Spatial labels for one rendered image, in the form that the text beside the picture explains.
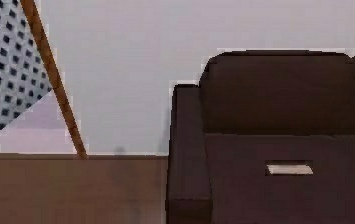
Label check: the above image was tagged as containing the dark brown sofa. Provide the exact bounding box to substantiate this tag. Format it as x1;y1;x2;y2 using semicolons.
165;49;355;224

